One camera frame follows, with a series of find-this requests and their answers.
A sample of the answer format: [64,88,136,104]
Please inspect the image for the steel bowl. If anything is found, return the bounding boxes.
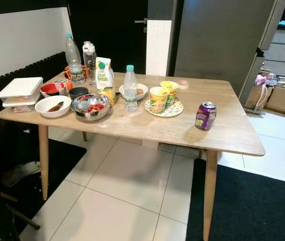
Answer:
[71,93,111,122]

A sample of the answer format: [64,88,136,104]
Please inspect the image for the purple drink can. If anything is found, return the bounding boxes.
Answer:
[195,101,217,132]

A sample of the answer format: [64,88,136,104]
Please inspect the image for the silver two-door fridge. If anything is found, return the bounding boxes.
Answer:
[166,0,285,108]

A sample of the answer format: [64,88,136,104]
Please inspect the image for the clear plastic food container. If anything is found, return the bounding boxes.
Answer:
[2,96,41,113]

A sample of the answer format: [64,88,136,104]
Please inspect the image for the white lidded food container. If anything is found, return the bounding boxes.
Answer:
[0,77,43,101]

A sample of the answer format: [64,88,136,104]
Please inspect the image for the black foam mat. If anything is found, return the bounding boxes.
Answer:
[0,52,68,126]

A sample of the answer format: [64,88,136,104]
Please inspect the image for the grey slipper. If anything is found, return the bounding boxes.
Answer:
[3,161,41,187]

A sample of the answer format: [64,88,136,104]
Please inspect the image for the brown food piece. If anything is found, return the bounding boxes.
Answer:
[48,102,64,112]

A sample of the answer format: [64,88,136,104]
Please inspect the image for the white bowl red inside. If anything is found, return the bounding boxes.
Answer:
[40,82,66,98]

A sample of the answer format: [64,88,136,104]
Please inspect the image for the black floor mat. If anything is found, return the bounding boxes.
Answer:
[0,120,87,221]

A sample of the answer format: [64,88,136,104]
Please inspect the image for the black chair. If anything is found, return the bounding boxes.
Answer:
[0,176,41,241]

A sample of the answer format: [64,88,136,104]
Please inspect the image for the orange and black object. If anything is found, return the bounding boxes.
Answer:
[63,64,87,80]

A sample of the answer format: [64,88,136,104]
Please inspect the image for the black cup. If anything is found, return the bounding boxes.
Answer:
[68,87,88,100]

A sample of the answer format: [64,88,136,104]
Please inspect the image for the tall clear bottle green cap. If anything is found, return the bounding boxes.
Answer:
[65,33,83,85]

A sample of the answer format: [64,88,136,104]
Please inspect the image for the red food pieces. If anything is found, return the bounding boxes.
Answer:
[87,103,106,113]

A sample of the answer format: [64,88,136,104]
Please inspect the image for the tall clear bottle white cap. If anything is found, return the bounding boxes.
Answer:
[82,41,98,86]

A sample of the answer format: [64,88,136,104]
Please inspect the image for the Peel Fresh juice carton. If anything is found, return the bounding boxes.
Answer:
[95,57,116,107]

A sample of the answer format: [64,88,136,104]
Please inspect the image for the small water bottle green cap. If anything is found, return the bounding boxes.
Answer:
[123,65,138,112]

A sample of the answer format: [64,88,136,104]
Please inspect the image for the black room door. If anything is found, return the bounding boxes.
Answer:
[67,0,149,75]

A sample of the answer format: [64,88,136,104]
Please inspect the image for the light wooden dining table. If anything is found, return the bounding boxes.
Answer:
[0,70,266,241]

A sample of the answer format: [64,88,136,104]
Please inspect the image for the yellow instant noodle cup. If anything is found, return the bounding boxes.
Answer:
[160,80,179,103]
[149,86,169,114]

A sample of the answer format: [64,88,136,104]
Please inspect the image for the floral plate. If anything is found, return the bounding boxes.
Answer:
[144,99,184,118]

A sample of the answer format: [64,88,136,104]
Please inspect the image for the brown cardboard box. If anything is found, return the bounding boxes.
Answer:
[265,86,285,115]
[245,83,270,109]

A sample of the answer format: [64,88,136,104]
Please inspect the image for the black rug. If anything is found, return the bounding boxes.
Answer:
[186,158,285,241]

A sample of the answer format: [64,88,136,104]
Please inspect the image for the pink ribbon bundle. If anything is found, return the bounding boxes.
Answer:
[253,74,269,112]

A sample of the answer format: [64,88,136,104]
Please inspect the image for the grey kitchen cabinet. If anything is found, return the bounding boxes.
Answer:
[260,28,285,81]

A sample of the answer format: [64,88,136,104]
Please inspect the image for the silver door handle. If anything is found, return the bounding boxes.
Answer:
[135,18,148,34]

